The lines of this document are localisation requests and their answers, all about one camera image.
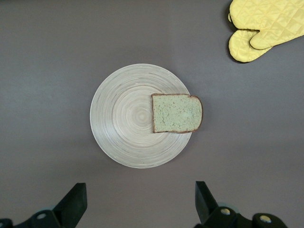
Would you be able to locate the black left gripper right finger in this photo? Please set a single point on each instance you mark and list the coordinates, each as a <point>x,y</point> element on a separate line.
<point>209,206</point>

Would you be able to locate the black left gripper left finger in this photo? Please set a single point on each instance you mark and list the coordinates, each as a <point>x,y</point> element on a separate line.
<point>71,206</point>

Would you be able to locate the bread slice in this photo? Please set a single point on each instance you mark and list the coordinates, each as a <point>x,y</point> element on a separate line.
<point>175,114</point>

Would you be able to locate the round wooden plate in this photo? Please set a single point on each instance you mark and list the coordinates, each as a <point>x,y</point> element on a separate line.
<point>123,118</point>

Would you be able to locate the yellow quilted oven mitt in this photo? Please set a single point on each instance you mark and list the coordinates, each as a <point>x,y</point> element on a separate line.
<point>240,47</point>
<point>268,16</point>

